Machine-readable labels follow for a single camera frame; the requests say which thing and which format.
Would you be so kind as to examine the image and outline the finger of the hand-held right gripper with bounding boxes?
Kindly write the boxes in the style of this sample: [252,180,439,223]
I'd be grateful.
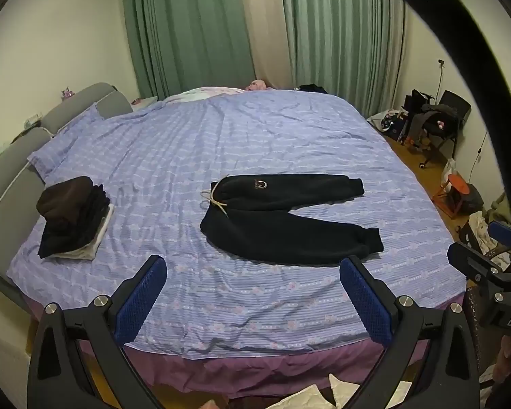
[488,221,511,251]
[447,242,504,279]

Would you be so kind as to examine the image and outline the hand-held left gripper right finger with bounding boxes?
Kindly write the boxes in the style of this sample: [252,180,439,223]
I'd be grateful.
[339,255,482,409]

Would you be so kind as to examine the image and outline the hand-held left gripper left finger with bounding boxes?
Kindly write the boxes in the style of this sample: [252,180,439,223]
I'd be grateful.
[28,255,168,409]

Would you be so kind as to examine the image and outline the black pants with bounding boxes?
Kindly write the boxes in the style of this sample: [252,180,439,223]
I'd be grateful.
[199,174,385,266]

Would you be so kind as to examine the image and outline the person's right hand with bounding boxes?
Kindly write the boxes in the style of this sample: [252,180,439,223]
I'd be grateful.
[494,336,511,393]

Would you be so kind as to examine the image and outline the white cloth pile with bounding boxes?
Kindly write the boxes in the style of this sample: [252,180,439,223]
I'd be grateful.
[467,211,511,261]

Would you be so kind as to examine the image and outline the orange stool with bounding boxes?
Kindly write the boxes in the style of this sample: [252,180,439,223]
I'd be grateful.
[431,172,472,219]

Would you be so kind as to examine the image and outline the white folded garment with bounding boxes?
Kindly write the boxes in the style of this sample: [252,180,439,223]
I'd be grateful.
[51,203,115,262]

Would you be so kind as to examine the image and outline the white plastic bag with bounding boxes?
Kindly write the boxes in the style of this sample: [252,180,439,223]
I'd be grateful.
[440,158,459,184]

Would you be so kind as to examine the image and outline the black folded clothes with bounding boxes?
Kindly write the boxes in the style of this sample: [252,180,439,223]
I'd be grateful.
[38,184,112,259]

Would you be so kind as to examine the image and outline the white paper sheets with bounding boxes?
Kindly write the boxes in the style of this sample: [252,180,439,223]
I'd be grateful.
[276,373,412,409]

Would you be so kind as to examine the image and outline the purple bed skirt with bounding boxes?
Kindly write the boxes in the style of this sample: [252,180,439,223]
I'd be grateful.
[23,292,470,402]

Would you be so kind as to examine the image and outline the brown folded garment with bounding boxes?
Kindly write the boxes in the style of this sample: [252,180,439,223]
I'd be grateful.
[36,176,95,226]

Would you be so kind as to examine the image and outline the grey jacket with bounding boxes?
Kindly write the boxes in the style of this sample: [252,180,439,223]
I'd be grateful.
[409,104,458,142]

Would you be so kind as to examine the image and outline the black chair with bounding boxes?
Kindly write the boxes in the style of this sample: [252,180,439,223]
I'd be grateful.
[409,89,473,168]

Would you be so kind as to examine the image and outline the white printed bag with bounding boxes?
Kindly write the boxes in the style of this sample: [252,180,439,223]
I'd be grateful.
[367,110,406,134]

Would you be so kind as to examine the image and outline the blue striped bedsheet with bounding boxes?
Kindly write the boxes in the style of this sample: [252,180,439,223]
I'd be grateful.
[6,89,469,361]

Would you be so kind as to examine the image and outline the blue striped pillow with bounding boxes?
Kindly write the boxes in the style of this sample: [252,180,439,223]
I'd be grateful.
[28,102,111,180]

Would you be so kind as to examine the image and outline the grey padded headboard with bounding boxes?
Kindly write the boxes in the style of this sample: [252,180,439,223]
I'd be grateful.
[0,82,134,307]

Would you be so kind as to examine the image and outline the white pink blanket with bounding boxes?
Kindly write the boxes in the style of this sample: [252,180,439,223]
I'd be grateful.
[166,86,250,103]

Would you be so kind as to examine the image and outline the green curtain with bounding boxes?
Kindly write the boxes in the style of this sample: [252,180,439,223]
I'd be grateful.
[120,0,256,100]
[278,0,410,117]

